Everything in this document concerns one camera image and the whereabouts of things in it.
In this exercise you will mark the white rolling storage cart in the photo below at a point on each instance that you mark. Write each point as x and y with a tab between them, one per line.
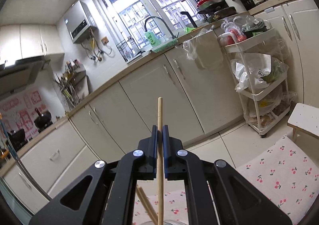
256	56

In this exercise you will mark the clear plastic bag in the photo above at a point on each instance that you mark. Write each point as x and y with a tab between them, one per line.
204	50

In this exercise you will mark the white wooden stool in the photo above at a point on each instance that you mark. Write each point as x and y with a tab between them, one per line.
304	118

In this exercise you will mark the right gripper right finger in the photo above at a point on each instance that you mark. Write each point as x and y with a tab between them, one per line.
173	169

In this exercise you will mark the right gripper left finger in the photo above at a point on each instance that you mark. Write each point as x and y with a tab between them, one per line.
148	168

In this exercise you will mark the range hood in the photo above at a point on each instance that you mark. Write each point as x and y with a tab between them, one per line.
15	77

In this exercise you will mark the lower kitchen cabinets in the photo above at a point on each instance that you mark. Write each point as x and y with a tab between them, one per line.
197	104

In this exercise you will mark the black kitchen faucet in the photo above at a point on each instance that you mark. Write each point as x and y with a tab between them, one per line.
160	22

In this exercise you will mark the upper kitchen cabinets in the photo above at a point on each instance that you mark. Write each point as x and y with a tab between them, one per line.
20	41

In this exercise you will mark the black wok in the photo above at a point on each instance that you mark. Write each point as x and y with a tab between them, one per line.
43	120

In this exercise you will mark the wall water heater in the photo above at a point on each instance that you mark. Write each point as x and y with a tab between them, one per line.
79	22

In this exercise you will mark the kitchen cabinets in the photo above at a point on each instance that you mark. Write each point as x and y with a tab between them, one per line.
20	41
197	104

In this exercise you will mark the green dish soap bottle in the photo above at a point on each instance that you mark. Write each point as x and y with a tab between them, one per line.
152	39

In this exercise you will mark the bamboo chopstick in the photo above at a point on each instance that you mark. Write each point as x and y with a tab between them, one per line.
160	162
147	205

